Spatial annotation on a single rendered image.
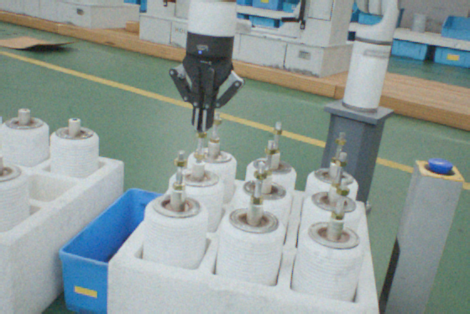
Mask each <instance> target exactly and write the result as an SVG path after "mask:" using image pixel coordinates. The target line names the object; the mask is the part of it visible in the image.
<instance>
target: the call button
mask: <svg viewBox="0 0 470 314"><path fill-rule="evenodd" d="M429 166H430V168H431V169H432V170H434V171H437V172H441V173H448V172H449V170H452V167H453V164H452V163H451V162H449V161H447V160H443V159H438V158H432V159H430V160H429Z"/></svg>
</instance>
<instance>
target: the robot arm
mask: <svg viewBox="0 0 470 314"><path fill-rule="evenodd" d="M402 2H403V0H356V3H357V7H358V9H359V10H361V11H363V12H365V13H374V14H380V15H383V18H382V20H381V21H380V22H379V23H377V24H375V25H374V26H371V27H362V28H360V29H358V30H357V32H356V36H355V40H354V45H353V49H352V57H351V61H350V66H349V70H348V79H347V85H346V90H345V94H344V98H343V103H342V105H343V106H344V107H346V108H349V109H352V110H354V111H358V112H364V113H375V112H377V111H378V107H379V101H380V98H381V93H382V90H383V85H384V76H385V72H386V68H387V64H388V61H389V53H390V50H391V46H392V43H393V38H394V30H395V25H396V22H397V18H398V16H399V13H400V8H401V4H402ZM251 28H252V23H251V22H250V21H249V20H246V19H240V18H237V0H191V5H190V9H189V15H188V26H187V36H186V47H185V51H186V54H185V57H184V59H183V61H182V64H181V65H179V66H177V67H176V68H173V69H170V70H169V75H170V77H171V79H172V81H173V82H174V83H175V86H176V88H177V90H178V92H179V94H180V95H181V97H182V98H183V100H184V101H185V102H189V103H190V104H191V105H192V107H193V109H192V117H191V124H192V125H194V129H195V130H199V128H200V124H201V131H202V132H207V131H208V130H210V128H211V127H212V126H213V124H214V112H215V108H220V107H222V106H224V105H226V104H227V102H228V101H229V100H230V99H231V98H232V97H234V96H235V95H236V94H237V93H238V92H239V91H240V89H241V88H242V87H243V85H244V84H245V80H244V79H243V78H239V76H238V75H237V74H235V73H234V66H233V63H232V54H233V47H234V39H235V33H242V34H251ZM186 73H187V75H188V76H189V77H190V79H191V85H190V83H189V82H188V81H187V79H186ZM228 77H229V82H228V83H227V85H228V86H229V88H228V89H227V90H226V91H225V92H224V93H223V94H222V96H221V97H219V98H218V99H217V94H218V92H219V87H220V86H221V85H222V84H223V82H224V81H225V80H226V79H227V78H228ZM205 96H206V97H205ZM203 104H204V107H203Z"/></svg>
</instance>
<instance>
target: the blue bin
mask: <svg viewBox="0 0 470 314"><path fill-rule="evenodd" d="M162 195H164V194H159V193H154V192H150V191H144V190H139V189H134V188H133V189H128V190H127V191H125V192H124V193H123V194H122V195H121V196H120V197H119V198H118V199H117V200H116V201H114V202H113V203H112V204H111V205H110V206H108V207H107V208H106V209H105V211H104V212H101V213H100V214H99V215H98V216H96V217H95V218H94V219H93V220H92V221H91V222H89V224H88V225H87V226H86V227H84V228H83V229H82V230H81V231H79V232H78V233H77V234H76V235H75V236H74V237H73V238H72V239H71V240H70V241H69V242H67V243H66V244H65V245H63V246H62V247H60V250H59V256H60V260H61V262H62V268H63V279H64V291H65V308H66V309H67V310H69V311H73V312H79V313H83V314H107V300H108V269H109V262H110V261H111V259H112V257H113V256H114V255H115V254H116V253H118V251H119V249H120V248H121V247H122V246H123V245H124V244H125V243H126V242H127V240H128V238H129V236H130V235H132V234H133V232H134V231H135V230H136V229H137V227H138V226H139V225H140V224H141V222H143V221H144V219H145V208H146V206H147V205H148V204H149V203H150V202H151V201H152V200H154V199H155V198H156V197H158V196H162Z"/></svg>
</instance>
